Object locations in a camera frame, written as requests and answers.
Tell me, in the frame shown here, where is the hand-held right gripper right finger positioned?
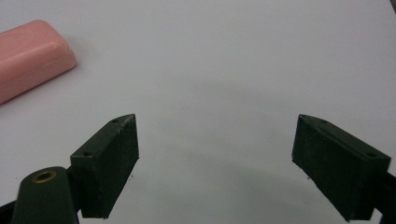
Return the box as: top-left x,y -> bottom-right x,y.
291,114 -> 392,222

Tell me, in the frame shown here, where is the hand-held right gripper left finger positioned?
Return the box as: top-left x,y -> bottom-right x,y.
70,113 -> 140,219

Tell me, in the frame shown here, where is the pink soap bar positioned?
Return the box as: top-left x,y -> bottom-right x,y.
0,19 -> 78,105

